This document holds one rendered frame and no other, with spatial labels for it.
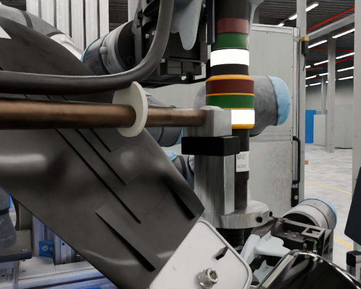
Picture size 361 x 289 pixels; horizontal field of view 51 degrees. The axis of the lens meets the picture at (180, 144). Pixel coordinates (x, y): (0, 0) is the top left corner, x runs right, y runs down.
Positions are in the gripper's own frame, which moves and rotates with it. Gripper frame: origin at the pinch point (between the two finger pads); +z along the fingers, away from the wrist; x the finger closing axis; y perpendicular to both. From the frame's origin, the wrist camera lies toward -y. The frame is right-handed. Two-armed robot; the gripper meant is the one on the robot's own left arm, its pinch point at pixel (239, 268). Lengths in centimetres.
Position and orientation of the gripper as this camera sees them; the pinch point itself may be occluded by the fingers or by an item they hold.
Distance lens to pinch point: 49.8
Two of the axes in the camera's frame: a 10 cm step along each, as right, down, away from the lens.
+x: -0.8, 9.9, 1.1
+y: 8.5, 1.3, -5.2
